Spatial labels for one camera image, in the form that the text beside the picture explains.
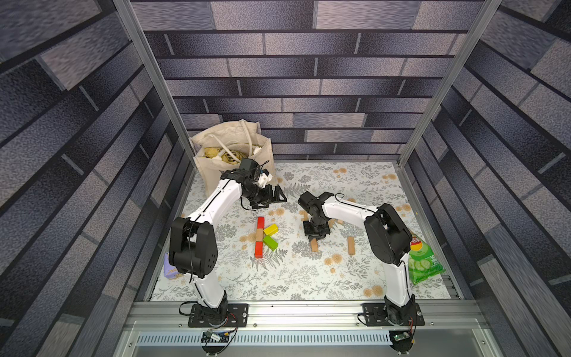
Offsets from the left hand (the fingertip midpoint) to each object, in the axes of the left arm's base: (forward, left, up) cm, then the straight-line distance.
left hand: (278, 200), depth 85 cm
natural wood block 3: (-12, -30, -16) cm, 36 cm away
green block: (-10, +3, -17) cm, 20 cm away
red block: (-2, +8, -15) cm, 17 cm away
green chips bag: (-21, -53, -8) cm, 57 cm away
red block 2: (-14, +8, -14) cm, 22 cm away
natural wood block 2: (-12, -15, -16) cm, 25 cm away
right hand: (-8, -13, -17) cm, 23 cm away
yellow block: (-6, +3, -14) cm, 16 cm away
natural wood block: (-8, +8, -14) cm, 18 cm away
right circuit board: (-42, -43, -19) cm, 63 cm away
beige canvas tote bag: (+19, +25, +9) cm, 33 cm away
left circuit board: (-43, +21, -18) cm, 51 cm away
